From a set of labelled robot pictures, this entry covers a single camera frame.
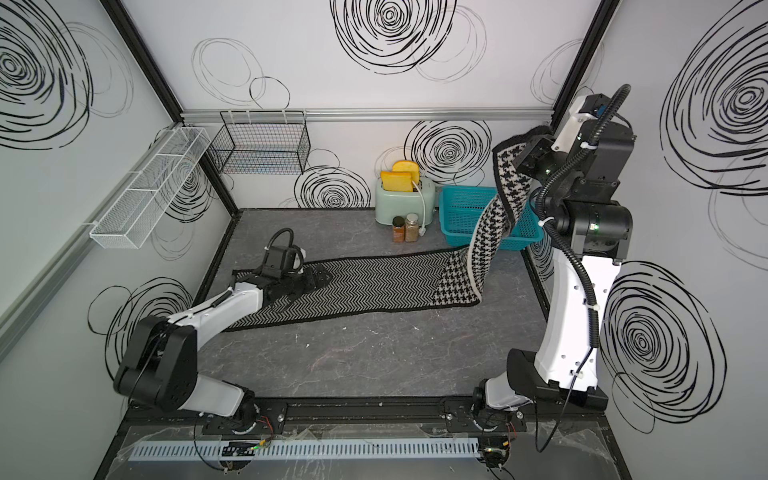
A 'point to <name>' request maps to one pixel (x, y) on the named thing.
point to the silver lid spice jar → (411, 231)
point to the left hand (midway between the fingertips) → (322, 280)
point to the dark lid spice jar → (398, 223)
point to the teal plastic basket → (460, 207)
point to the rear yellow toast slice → (407, 166)
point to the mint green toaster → (392, 204)
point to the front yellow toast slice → (396, 181)
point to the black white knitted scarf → (390, 279)
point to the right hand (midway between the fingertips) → (535, 136)
